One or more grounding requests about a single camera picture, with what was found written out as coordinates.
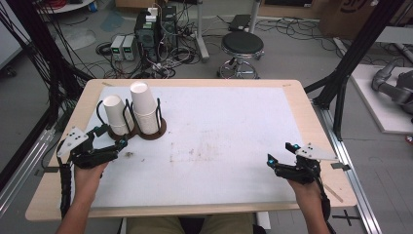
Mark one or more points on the grey bench power supply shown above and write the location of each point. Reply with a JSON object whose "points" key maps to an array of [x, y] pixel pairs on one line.
{"points": [[128, 48], [117, 48]]}

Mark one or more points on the black round stool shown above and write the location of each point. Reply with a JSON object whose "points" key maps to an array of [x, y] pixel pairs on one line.
{"points": [[242, 44]]}

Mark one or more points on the white floor board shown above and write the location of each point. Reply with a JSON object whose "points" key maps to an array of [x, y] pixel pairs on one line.
{"points": [[373, 104]]}

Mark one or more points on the tall stack of white paper cups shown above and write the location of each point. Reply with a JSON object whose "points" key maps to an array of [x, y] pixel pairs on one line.
{"points": [[144, 107]]}

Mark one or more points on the aluminium floor rail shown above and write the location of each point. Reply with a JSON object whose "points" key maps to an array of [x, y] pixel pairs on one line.
{"points": [[350, 169], [22, 172]]}

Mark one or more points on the cardboard box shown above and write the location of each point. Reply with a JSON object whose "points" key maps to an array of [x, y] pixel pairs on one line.
{"points": [[354, 18]]}

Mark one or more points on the white table mat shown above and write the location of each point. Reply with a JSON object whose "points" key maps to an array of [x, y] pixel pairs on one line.
{"points": [[211, 139]]}

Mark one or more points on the short stack of white paper cups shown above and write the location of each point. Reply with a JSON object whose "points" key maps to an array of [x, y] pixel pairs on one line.
{"points": [[117, 113]]}

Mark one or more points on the dark computer tower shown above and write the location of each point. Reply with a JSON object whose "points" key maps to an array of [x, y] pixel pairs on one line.
{"points": [[169, 26]]}

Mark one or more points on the person's left hand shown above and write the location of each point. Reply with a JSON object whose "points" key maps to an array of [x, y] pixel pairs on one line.
{"points": [[87, 180]]}

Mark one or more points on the blue tape roll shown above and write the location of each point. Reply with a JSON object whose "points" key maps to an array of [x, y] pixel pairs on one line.
{"points": [[93, 6]]}

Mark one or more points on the person's right hand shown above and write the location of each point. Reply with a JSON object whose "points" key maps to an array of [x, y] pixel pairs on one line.
{"points": [[307, 195]]}

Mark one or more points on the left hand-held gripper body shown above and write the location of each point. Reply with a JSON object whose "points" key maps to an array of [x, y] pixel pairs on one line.
{"points": [[84, 157]]}

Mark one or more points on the black computer tower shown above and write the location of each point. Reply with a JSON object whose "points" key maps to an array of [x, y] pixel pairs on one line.
{"points": [[146, 35]]}

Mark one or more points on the white round table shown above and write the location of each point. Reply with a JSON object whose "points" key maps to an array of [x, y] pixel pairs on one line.
{"points": [[65, 6]]}

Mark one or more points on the person's legs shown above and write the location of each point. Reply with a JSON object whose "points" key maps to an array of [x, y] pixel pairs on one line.
{"points": [[152, 226]]}

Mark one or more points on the grey metal desk leg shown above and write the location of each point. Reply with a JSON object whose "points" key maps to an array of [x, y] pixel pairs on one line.
{"points": [[254, 14], [201, 32]]}

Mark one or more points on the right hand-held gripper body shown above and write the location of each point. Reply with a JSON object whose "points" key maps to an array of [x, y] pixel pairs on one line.
{"points": [[305, 170]]}

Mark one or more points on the black metal frame stand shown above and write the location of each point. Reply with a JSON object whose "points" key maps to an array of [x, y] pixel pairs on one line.
{"points": [[42, 55], [357, 52]]}

